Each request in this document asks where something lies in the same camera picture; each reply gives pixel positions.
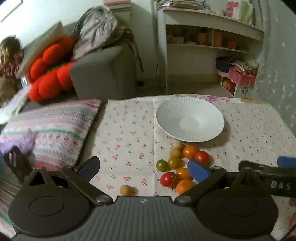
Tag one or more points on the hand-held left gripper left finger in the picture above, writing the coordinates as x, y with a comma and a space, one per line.
89, 168

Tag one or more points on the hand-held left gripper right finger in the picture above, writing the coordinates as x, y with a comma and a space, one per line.
198, 171

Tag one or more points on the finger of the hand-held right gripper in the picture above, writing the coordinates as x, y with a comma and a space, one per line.
286, 161
251, 165

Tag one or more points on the orange tangerine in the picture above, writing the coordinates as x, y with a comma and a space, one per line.
182, 173
184, 186

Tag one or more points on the orange tomato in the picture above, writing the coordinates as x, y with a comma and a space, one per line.
190, 151

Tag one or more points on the brown tomato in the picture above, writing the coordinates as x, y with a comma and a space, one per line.
174, 163

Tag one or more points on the red tomato with stem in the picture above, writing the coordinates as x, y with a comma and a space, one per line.
167, 180

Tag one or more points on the green tomato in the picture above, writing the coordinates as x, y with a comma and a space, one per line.
162, 165

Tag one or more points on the white ribbed plate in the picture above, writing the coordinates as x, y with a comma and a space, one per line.
189, 120

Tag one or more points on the person's right hand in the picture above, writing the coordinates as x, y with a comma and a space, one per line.
293, 219

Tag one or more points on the pale yellow tomato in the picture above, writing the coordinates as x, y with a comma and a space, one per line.
175, 153
179, 145

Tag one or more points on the small yellow tomato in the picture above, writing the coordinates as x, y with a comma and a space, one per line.
126, 190

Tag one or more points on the pink striped pillow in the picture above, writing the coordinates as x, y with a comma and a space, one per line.
53, 134

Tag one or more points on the cherry print tablecloth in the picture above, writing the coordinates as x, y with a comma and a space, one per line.
129, 129

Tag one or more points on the black plastic object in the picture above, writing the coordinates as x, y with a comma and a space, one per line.
17, 162

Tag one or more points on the purple cloth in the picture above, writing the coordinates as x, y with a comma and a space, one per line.
18, 143

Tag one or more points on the white box with picture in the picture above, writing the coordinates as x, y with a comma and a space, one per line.
233, 88

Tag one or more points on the pink plastic basket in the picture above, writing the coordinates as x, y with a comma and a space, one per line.
241, 76

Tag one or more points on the grey star print curtain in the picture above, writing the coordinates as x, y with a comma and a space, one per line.
277, 69

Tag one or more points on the pink tray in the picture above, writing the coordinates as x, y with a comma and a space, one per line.
222, 72

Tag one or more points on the grey sofa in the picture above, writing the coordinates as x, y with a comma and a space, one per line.
101, 71

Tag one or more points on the white printed cloth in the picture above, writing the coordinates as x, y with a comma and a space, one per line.
13, 104

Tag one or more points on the red lobed cushion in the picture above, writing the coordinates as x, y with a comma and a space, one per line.
49, 76

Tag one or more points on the pale fluffy bundle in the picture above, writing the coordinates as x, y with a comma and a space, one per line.
251, 62

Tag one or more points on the dark blue basket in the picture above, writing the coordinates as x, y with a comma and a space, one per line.
224, 63

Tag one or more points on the white shelf unit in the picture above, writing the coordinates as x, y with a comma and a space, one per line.
189, 62

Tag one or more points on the dark orange low container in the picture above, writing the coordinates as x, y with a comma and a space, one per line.
232, 44

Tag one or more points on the orange pot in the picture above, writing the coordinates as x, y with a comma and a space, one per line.
217, 38

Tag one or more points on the grey flat cushion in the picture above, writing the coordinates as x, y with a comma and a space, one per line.
41, 46

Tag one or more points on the small patterned box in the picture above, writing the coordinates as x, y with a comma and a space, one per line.
177, 39

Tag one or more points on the orange cup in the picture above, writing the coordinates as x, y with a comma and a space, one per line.
202, 37

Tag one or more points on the grey floral backpack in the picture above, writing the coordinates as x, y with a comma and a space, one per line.
97, 30

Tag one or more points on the row of pastel books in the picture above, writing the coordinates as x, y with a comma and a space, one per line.
248, 11

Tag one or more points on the pink printed box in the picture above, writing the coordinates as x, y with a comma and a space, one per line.
232, 8

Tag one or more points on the stack of pink books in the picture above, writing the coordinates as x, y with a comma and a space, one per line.
118, 4

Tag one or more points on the pile of papers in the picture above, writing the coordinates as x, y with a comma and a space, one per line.
178, 4

